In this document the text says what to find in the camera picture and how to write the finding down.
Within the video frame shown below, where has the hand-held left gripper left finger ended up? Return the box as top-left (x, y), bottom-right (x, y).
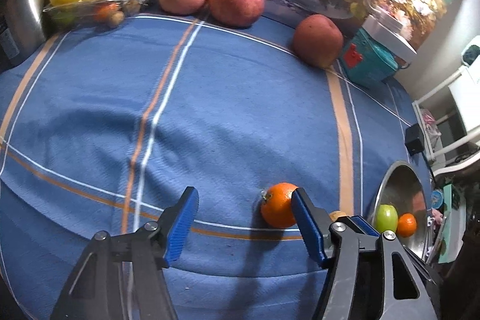
top-left (50, 187), bottom-right (199, 320)

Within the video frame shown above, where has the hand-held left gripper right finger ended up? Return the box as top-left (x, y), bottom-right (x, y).
top-left (290, 187), bottom-right (439, 320)

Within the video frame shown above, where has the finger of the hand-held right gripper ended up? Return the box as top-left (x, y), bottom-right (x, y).
top-left (349, 215), bottom-right (439, 287)

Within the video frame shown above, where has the large green apple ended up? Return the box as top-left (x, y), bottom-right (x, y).
top-left (375, 205), bottom-right (399, 234)

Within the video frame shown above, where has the orange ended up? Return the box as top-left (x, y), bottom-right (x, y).
top-left (260, 183), bottom-right (301, 229)
top-left (396, 213), bottom-right (418, 238)

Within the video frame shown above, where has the steel bowl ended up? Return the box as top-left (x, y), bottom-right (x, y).
top-left (365, 160), bottom-right (432, 262)

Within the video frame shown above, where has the teal cardboard box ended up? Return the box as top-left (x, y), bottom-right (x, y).
top-left (437, 185), bottom-right (467, 264)

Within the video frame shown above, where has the black power adapter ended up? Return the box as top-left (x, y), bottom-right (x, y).
top-left (405, 124), bottom-right (426, 156)

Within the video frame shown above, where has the white chair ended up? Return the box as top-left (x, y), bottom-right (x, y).
top-left (431, 151), bottom-right (480, 178)

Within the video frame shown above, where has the pink plastic bag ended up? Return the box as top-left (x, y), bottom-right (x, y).
top-left (420, 109), bottom-right (441, 148)

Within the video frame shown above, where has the blue plaid tablecloth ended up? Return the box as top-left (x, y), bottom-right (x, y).
top-left (0, 13), bottom-right (436, 320)

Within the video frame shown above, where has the teal plastic box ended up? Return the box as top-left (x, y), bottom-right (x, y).
top-left (339, 28), bottom-right (400, 88)

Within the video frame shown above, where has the white rack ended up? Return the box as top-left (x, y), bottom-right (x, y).
top-left (412, 65), bottom-right (480, 163)

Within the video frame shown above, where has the dark red apple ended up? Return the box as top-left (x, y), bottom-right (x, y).
top-left (292, 14), bottom-right (344, 69)

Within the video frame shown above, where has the white gooseneck lamp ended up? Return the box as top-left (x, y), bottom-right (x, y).
top-left (361, 0), bottom-right (419, 65)

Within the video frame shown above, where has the small tangerine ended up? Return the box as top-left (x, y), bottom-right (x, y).
top-left (94, 3), bottom-right (120, 22)

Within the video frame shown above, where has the small green lime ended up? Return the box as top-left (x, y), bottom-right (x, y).
top-left (50, 10), bottom-right (77, 29)

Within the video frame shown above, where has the steel thermos jug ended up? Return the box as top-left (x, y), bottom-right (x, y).
top-left (0, 0), bottom-right (57, 73)

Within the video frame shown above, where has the black cable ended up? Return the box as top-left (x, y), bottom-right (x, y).
top-left (422, 151), bottom-right (436, 178)

